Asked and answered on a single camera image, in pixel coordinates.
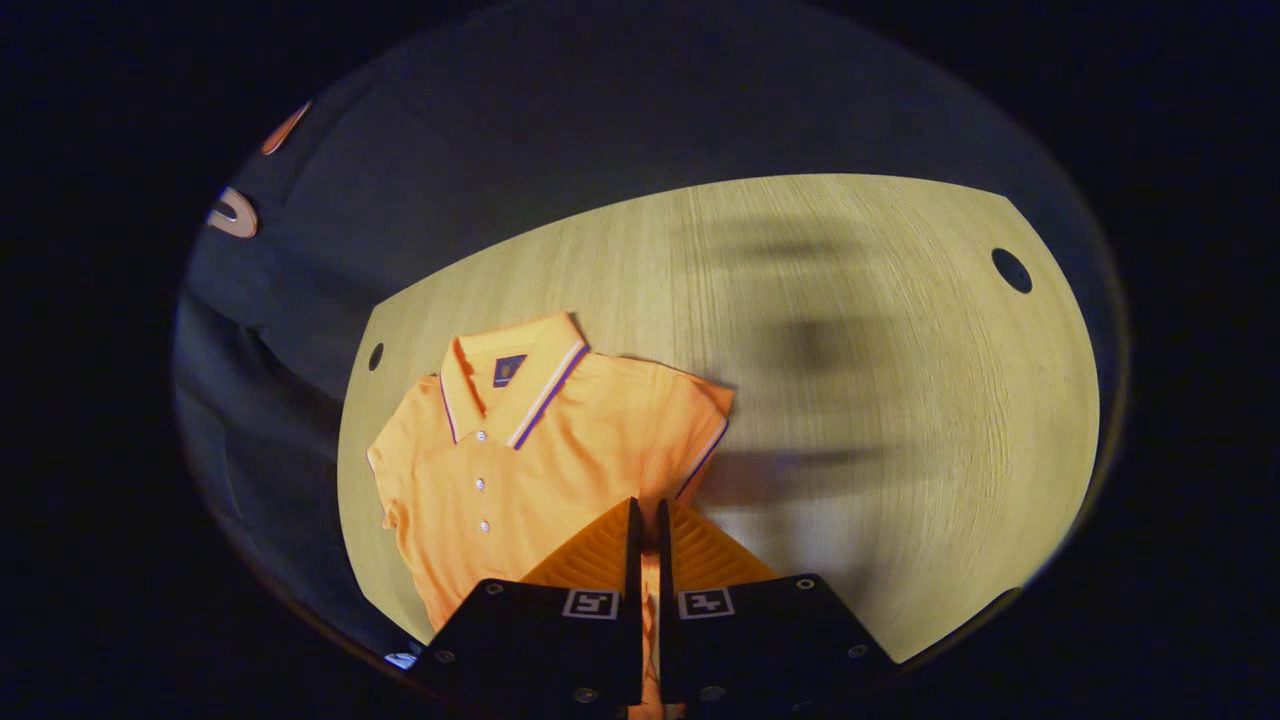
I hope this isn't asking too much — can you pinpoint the orange T-shirt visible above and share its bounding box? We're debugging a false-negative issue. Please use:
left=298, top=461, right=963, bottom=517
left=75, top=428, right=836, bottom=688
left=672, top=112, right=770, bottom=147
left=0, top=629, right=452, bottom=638
left=367, top=312, right=736, bottom=720

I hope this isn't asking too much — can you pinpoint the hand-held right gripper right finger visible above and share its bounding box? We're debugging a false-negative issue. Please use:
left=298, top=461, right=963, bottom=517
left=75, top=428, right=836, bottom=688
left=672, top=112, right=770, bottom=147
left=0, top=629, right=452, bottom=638
left=657, top=500, right=899, bottom=720

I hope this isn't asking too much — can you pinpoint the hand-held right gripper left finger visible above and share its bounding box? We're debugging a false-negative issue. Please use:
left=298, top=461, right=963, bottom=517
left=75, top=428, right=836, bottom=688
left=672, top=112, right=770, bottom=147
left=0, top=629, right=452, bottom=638
left=413, top=497, right=644, bottom=720

